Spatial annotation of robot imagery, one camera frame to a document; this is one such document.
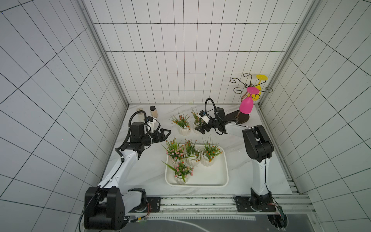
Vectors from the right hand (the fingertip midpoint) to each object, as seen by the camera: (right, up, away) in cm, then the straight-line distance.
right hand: (201, 118), depth 102 cm
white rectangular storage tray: (+5, -32, -21) cm, 39 cm away
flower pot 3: (-13, -4, -7) cm, 15 cm away
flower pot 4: (-3, -1, -11) cm, 11 cm away
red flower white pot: (-8, -21, -18) cm, 29 cm away
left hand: (-23, -9, -20) cm, 32 cm away
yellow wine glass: (+36, +27, -12) cm, 47 cm away
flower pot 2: (+3, -17, -23) cm, 29 cm away
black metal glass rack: (+28, +2, +7) cm, 29 cm away
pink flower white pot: (-17, -16, -25) cm, 35 cm away
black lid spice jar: (-35, +6, +3) cm, 36 cm away
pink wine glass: (+29, +9, -10) cm, 31 cm away
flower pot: (-13, -26, -32) cm, 44 cm away
